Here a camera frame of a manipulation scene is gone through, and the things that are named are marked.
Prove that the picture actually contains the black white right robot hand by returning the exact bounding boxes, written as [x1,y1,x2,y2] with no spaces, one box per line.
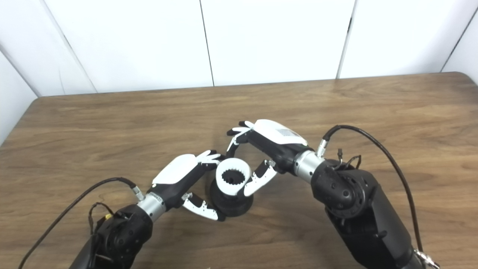
[226,120,308,197]

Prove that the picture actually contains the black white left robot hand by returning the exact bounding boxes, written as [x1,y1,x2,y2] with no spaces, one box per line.
[148,150,226,222]

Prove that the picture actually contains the white plastic ring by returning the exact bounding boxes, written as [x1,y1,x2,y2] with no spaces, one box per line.
[216,158,252,197]

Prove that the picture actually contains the round black plastic part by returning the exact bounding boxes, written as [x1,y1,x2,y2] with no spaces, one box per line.
[209,170,254,217]

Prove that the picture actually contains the thin right arm wires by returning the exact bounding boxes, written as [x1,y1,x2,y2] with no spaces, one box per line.
[334,149,362,171]

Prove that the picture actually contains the thin arm wires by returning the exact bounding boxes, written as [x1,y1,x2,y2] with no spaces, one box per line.
[88,202,114,236]
[334,149,362,171]

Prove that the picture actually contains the thin left arm wires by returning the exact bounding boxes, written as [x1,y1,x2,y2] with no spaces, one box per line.
[88,202,114,236]

